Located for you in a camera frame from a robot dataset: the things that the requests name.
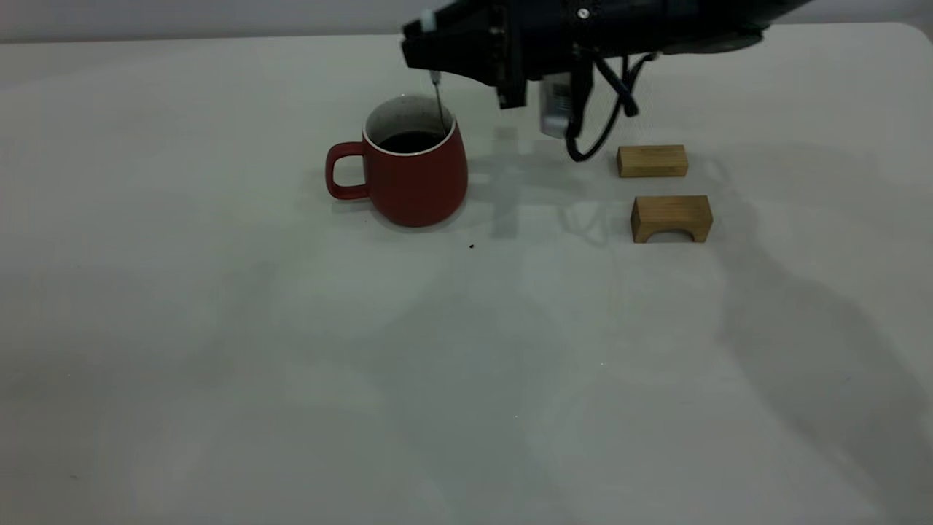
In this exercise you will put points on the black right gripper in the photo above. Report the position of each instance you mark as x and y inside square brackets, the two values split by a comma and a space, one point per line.
[568, 36]

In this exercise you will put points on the dark red ceramic mug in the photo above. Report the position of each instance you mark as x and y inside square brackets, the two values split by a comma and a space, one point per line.
[419, 186]

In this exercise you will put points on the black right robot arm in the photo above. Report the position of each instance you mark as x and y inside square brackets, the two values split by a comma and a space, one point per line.
[729, 22]

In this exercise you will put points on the flat rectangular wooden block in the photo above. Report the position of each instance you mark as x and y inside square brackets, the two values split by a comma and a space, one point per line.
[652, 162]

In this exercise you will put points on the arched wooden block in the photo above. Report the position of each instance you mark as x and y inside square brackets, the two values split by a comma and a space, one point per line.
[670, 211]

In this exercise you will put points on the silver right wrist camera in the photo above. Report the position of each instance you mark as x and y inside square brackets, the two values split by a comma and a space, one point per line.
[557, 106]

